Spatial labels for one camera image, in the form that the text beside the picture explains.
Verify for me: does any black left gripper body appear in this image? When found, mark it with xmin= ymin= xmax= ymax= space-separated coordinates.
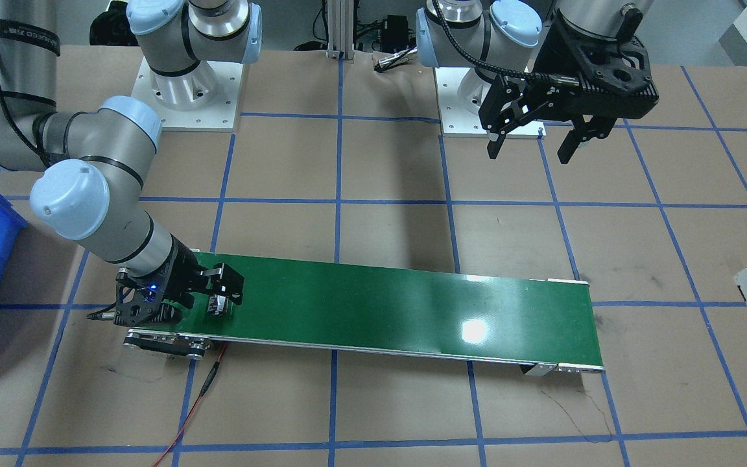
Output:
xmin=479 ymin=13 xmax=661 ymax=140

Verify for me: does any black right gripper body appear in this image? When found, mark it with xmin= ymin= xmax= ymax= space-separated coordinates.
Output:
xmin=113 ymin=237 xmax=206 ymax=326

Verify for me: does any dark brown cylindrical capacitor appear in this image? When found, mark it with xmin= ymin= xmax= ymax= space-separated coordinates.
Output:
xmin=207 ymin=295 xmax=230 ymax=317

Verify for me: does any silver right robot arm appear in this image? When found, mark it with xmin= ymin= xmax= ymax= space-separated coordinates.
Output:
xmin=0 ymin=1 xmax=245 ymax=326

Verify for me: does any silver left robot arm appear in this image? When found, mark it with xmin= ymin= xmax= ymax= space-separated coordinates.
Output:
xmin=415 ymin=1 xmax=660 ymax=163

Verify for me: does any green conveyor belt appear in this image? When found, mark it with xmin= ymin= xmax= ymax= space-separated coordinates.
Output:
xmin=124 ymin=252 xmax=604 ymax=376

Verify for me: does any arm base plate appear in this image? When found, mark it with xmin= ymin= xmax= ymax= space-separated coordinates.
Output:
xmin=433 ymin=65 xmax=546 ymax=139
xmin=132 ymin=58 xmax=244 ymax=132

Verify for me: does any red conveyor power cable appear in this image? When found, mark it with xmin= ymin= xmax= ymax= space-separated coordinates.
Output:
xmin=150 ymin=343 xmax=229 ymax=467

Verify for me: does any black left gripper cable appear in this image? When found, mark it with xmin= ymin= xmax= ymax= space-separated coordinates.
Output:
xmin=431 ymin=0 xmax=582 ymax=85

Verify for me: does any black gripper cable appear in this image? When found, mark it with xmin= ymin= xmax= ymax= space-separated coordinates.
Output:
xmin=431 ymin=0 xmax=582 ymax=85
xmin=0 ymin=0 xmax=56 ymax=169

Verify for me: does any aluminium frame post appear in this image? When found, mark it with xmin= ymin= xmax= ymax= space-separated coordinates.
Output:
xmin=324 ymin=0 xmax=356 ymax=61

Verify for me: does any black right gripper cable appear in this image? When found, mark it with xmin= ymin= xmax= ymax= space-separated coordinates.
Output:
xmin=0 ymin=0 xmax=56 ymax=169

